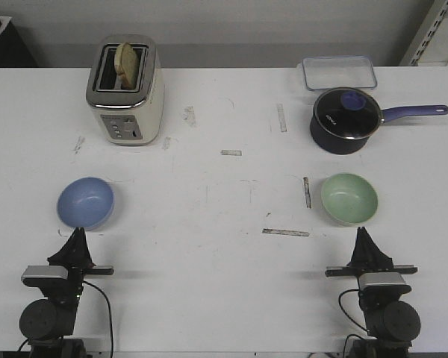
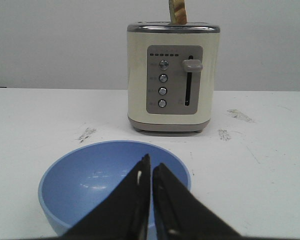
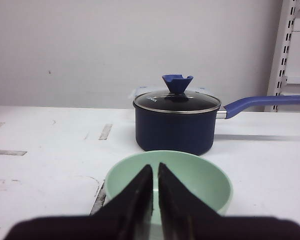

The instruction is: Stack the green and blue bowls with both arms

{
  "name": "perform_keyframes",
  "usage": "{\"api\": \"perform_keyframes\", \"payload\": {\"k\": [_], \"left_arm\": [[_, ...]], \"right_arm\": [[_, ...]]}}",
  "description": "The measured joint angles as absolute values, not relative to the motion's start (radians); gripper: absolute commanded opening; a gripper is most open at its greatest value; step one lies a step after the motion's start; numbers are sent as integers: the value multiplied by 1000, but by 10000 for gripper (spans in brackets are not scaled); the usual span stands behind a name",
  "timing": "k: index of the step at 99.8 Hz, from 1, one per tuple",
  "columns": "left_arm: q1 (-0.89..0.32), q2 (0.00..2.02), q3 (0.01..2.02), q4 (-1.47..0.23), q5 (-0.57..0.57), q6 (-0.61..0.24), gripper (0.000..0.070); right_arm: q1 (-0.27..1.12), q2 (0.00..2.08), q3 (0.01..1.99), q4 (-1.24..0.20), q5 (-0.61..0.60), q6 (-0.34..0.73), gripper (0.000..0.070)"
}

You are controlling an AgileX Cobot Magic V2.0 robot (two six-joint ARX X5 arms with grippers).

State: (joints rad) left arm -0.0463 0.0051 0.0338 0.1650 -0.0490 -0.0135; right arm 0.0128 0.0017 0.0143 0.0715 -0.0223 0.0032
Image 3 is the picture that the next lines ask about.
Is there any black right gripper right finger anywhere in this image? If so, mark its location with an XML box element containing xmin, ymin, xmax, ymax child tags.
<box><xmin>158</xmin><ymin>162</ymin><xmax>220</xmax><ymax>240</ymax></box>

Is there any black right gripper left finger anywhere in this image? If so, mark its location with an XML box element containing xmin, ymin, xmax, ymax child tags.
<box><xmin>92</xmin><ymin>164</ymin><xmax>153</xmax><ymax>240</ymax></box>

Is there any green bowl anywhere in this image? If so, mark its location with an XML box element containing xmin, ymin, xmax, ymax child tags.
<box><xmin>104</xmin><ymin>150</ymin><xmax>233</xmax><ymax>225</ymax></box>

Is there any dark blue saucepan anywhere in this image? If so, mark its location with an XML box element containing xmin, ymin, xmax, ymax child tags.
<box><xmin>133</xmin><ymin>95</ymin><xmax>300</xmax><ymax>156</ymax></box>

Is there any glass pot lid blue knob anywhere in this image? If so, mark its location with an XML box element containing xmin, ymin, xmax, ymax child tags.
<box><xmin>133</xmin><ymin>74</ymin><xmax>221</xmax><ymax>114</ymax></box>

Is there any white slotted shelf upright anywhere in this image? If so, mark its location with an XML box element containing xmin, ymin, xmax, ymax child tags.
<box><xmin>264</xmin><ymin>0</ymin><xmax>300</xmax><ymax>113</ymax></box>

